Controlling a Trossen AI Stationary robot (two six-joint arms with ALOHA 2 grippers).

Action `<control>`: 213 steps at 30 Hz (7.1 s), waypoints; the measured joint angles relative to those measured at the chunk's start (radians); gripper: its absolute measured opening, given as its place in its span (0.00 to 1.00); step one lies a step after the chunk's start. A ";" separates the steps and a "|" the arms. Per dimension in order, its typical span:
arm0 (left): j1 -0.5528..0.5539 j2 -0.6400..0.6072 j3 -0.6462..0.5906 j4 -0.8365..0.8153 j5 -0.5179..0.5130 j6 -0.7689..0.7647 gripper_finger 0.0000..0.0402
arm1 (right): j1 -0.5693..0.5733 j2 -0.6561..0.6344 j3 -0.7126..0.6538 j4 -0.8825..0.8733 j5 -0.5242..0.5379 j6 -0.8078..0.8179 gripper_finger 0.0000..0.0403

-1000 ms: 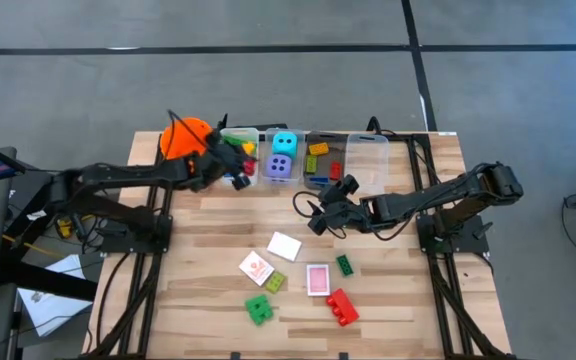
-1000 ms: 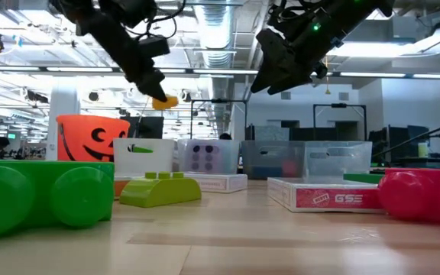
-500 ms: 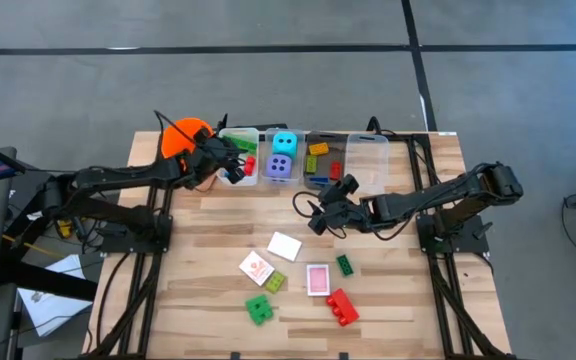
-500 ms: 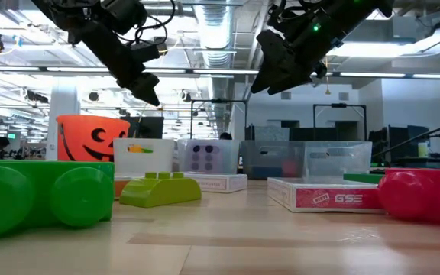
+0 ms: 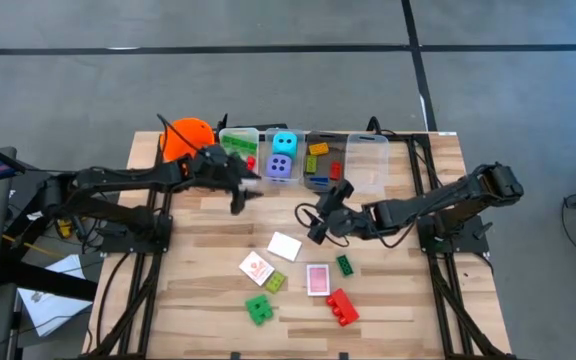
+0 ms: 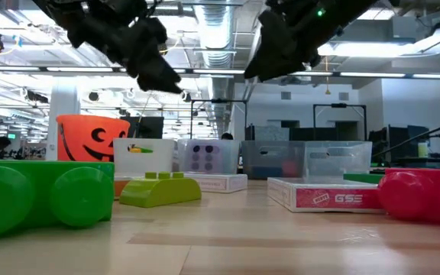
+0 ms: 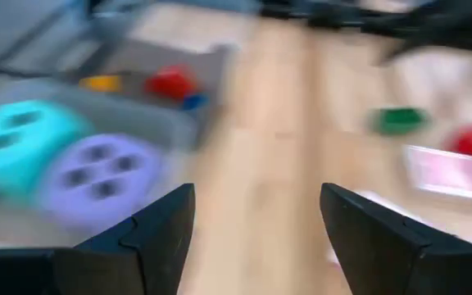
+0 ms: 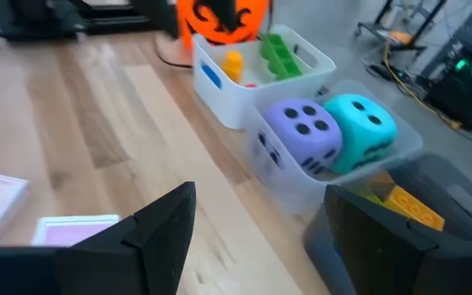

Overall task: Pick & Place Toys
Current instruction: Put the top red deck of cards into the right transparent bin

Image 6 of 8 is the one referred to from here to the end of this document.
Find purple foam die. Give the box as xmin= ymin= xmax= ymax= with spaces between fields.
xmin=186 ymin=143 xmax=223 ymax=173

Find black rig frame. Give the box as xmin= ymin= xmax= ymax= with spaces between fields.
xmin=189 ymin=99 xmax=248 ymax=141
xmin=312 ymin=102 xmax=368 ymax=143

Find pink playing card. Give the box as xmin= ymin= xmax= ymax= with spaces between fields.
xmin=267 ymin=176 xmax=386 ymax=214

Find blue lego brick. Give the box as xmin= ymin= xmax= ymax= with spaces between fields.
xmin=244 ymin=165 xmax=280 ymax=180

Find big red toy block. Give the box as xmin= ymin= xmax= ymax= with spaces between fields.
xmin=377 ymin=167 xmax=440 ymax=229

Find white column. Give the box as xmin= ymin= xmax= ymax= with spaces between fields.
xmin=45 ymin=82 xmax=82 ymax=161

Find long ceiling light strip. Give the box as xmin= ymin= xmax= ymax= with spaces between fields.
xmin=0 ymin=65 xmax=440 ymax=80

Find dark green lego brick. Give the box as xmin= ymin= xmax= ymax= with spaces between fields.
xmin=343 ymin=173 xmax=386 ymax=185

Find smoky grey plastic bin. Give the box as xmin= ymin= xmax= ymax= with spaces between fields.
xmin=241 ymin=140 xmax=307 ymax=180

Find red lego brick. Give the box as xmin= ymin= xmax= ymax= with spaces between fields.
xmin=280 ymin=159 xmax=298 ymax=178

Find thin black cable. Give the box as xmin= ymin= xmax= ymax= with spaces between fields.
xmin=372 ymin=115 xmax=440 ymax=158

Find yellow hanging cord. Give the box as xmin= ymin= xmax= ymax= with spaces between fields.
xmin=324 ymin=57 xmax=332 ymax=95

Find white plastic bin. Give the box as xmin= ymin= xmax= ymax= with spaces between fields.
xmin=112 ymin=137 xmax=176 ymax=176

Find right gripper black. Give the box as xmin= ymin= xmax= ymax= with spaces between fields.
xmin=243 ymin=0 xmax=332 ymax=82

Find lime green rounded brick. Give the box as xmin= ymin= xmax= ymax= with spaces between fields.
xmin=119 ymin=172 xmax=202 ymax=209

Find clear plastic bin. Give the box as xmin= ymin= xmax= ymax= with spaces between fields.
xmin=176 ymin=138 xmax=243 ymax=175
xmin=303 ymin=141 xmax=373 ymax=180

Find black monitor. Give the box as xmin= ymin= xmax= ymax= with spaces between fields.
xmin=122 ymin=116 xmax=165 ymax=140

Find silver ventilation duct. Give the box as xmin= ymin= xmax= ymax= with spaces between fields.
xmin=192 ymin=0 xmax=242 ymax=137

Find dark desk monitors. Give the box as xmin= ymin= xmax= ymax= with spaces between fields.
xmin=368 ymin=125 xmax=431 ymax=163

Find big green toy block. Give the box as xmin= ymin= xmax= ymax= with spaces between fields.
xmin=0 ymin=159 xmax=115 ymax=241

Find white purple card box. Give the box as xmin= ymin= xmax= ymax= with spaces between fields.
xmin=184 ymin=172 xmax=249 ymax=194

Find orange pumpkin face bucket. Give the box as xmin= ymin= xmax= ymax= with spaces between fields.
xmin=56 ymin=115 xmax=131 ymax=163

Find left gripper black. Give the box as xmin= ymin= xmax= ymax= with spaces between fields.
xmin=105 ymin=16 xmax=185 ymax=95

